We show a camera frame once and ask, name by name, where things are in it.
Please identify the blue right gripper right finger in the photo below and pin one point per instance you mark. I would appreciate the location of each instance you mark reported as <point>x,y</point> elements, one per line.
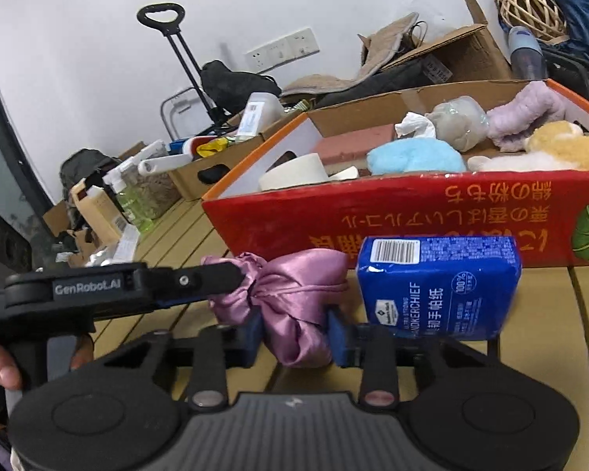
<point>343,338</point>

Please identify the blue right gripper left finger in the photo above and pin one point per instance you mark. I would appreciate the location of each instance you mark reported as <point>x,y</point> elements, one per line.
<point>249,338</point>

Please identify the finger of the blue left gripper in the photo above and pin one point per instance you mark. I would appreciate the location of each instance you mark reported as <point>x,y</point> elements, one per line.
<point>194,284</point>

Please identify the white tape roll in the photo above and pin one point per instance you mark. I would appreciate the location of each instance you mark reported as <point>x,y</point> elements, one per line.
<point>302,171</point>

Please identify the light blue purple plush toy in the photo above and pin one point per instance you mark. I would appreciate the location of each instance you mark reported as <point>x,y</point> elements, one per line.
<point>411,155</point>

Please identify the person's left hand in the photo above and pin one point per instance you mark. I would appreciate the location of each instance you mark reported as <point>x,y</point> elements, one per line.
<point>10,376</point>

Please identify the clear container with snacks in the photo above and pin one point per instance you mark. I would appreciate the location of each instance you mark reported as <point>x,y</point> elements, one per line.
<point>156,192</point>

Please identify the tan carton box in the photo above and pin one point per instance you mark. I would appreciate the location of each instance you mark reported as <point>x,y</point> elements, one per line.
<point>99,212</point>

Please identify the small cardboard tray box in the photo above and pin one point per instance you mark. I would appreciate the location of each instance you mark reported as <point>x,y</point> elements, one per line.
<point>193,180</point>

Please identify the blue tissue pack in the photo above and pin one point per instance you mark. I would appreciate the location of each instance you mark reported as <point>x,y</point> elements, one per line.
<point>459,286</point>

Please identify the green spray bottle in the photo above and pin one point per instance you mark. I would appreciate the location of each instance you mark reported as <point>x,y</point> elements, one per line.
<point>130,202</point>

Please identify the dark backpack left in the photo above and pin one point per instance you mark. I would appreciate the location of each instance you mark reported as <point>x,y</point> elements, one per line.
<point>86,164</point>

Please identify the black luggage trolley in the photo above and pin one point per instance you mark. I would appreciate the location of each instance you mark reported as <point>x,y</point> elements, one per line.
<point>166,18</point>

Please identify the pink sponge block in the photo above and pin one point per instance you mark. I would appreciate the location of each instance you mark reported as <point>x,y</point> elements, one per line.
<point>354,145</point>

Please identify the white plastic bottle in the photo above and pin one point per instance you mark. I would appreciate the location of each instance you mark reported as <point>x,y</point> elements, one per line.
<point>262,110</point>

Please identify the black bag on trolley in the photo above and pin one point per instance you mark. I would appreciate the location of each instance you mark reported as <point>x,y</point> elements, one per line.
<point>231,90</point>

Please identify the small white plush toy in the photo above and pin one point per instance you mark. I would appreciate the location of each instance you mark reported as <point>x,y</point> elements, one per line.
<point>414,125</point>

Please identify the iridescent wrapped plush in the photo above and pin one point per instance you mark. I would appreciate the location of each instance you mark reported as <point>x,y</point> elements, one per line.
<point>461,123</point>

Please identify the red cardboard box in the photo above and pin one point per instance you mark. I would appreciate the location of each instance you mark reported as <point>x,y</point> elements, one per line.
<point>547,213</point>

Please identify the lavender fuzzy cloth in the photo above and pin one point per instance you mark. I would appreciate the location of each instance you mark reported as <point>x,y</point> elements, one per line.
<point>511,124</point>

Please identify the yellow white plush toy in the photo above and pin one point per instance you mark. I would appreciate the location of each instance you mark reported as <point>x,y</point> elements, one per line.
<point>556,146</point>

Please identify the beige mat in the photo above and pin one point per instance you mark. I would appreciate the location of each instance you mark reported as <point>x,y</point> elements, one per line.
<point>379,49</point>

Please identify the brown open cardboard box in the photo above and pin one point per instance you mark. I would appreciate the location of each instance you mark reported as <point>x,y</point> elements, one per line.
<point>466,54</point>

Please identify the blue cap water bottle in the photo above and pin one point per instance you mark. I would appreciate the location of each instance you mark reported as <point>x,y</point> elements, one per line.
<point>527,58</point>

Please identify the black backpack right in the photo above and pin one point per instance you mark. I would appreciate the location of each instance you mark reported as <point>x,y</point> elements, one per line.
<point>569,70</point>

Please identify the wicker ball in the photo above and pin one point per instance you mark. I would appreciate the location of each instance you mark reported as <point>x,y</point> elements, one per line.
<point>543,18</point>

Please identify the wall socket panel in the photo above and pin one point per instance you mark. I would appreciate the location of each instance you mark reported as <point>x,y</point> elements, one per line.
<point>281,51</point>

